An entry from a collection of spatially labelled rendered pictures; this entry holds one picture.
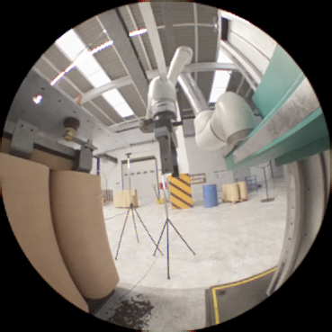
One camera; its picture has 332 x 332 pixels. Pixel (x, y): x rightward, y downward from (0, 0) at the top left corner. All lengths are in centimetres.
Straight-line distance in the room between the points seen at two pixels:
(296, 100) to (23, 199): 73
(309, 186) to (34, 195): 98
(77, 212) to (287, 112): 82
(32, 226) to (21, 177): 19
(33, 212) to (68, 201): 23
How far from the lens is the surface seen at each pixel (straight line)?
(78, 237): 74
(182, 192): 494
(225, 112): 49
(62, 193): 70
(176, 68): 71
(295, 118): 20
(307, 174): 49
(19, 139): 62
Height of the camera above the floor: 96
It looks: 11 degrees up
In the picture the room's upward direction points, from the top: 6 degrees counter-clockwise
